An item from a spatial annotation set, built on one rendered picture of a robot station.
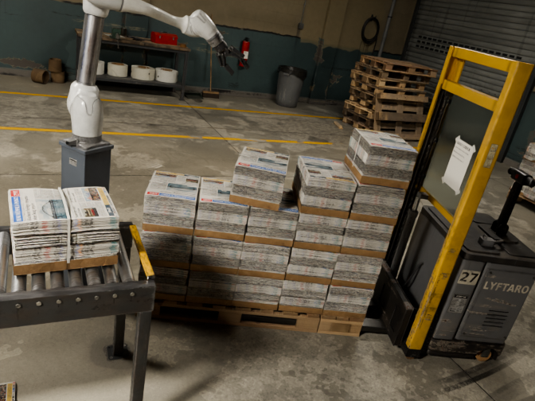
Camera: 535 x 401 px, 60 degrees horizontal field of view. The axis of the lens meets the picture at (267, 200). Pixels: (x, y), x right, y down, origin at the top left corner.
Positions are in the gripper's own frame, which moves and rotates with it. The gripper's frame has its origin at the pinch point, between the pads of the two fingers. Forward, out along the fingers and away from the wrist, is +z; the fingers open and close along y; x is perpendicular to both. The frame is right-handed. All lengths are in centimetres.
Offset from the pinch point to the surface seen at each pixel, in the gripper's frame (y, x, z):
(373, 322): 33, -78, 166
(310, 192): 39, -53, 58
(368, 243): 52, -54, 106
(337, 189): 50, -45, 67
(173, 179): -30, -70, 16
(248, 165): 20, -58, 26
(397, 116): -197, 416, 399
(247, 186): 17, -65, 34
